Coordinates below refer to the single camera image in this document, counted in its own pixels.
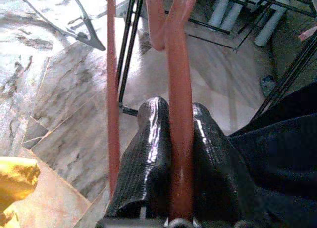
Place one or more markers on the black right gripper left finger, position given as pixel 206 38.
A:
pixel 146 158

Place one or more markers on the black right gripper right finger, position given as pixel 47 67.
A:
pixel 213 168

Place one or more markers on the pink plastic hanger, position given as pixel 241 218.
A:
pixel 179 89

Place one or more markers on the yellow garment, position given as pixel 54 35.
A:
pixel 15 178

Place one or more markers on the black metal drying rack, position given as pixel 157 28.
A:
pixel 127 111

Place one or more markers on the black long-sleeved top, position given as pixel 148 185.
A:
pixel 280 151

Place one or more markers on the white plastic pipe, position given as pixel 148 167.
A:
pixel 218 14
pixel 232 17
pixel 270 27

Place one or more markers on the white baby bouncer frame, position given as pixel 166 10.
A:
pixel 89 36

